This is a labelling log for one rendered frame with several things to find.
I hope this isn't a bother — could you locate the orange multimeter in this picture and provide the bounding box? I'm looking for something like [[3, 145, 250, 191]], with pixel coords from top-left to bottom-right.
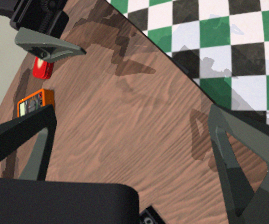
[[17, 89, 55, 117]]

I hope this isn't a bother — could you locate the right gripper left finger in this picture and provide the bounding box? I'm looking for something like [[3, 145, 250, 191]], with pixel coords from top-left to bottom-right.
[[0, 104, 57, 181]]

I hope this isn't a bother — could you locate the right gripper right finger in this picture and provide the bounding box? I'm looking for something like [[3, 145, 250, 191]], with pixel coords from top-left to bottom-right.
[[207, 104, 269, 224]]

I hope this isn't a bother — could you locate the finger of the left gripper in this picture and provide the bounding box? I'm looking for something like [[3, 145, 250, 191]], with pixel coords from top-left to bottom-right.
[[14, 27, 87, 63]]

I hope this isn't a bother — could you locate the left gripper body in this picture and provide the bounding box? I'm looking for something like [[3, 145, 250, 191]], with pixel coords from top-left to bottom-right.
[[10, 0, 69, 39]]

